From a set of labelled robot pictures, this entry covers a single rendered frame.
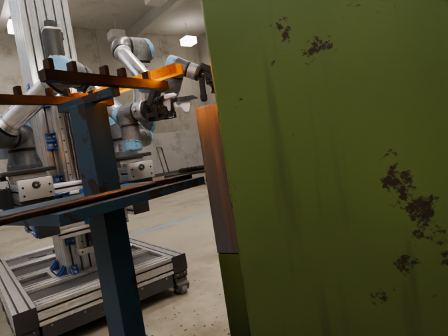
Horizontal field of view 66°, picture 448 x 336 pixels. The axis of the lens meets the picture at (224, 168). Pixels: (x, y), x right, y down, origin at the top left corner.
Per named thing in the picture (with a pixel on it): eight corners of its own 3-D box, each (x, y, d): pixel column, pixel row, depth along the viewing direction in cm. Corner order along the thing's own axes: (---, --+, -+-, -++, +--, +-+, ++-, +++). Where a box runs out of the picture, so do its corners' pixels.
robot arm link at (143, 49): (125, 135, 204) (121, 36, 189) (148, 133, 213) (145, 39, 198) (135, 138, 195) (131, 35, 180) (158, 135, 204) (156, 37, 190)
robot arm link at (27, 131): (41, 147, 169) (36, 119, 168) (22, 147, 156) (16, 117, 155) (19, 150, 171) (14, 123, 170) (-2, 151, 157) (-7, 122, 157)
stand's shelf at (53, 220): (-19, 225, 73) (-21, 216, 73) (127, 189, 106) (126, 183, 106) (61, 226, 56) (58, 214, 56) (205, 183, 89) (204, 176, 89)
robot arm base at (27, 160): (5, 173, 166) (1, 152, 165) (40, 167, 175) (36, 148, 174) (9, 171, 154) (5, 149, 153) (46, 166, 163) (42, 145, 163)
